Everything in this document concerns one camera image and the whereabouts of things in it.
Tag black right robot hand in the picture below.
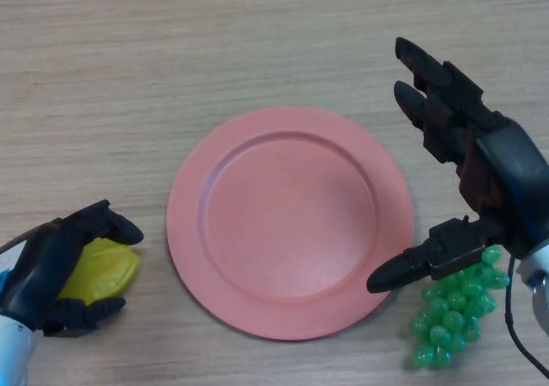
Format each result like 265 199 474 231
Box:
366 37 549 294

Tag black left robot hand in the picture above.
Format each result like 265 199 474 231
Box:
0 200 145 339

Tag yellow starfruit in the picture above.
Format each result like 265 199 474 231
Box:
57 238 142 306

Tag pink round plate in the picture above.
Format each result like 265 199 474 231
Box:
166 106 415 341

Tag green grape bunch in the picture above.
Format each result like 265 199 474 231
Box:
407 244 511 370

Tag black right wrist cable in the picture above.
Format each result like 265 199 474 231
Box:
504 256 549 381

